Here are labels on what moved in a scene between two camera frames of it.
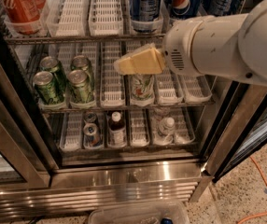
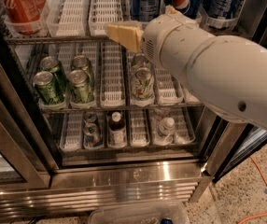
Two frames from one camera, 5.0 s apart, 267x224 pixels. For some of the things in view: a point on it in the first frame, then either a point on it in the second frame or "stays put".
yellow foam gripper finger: (149, 61) to (129, 36)
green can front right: (80, 86) stays put
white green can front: (143, 89) stays put
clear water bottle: (166, 131) stays put
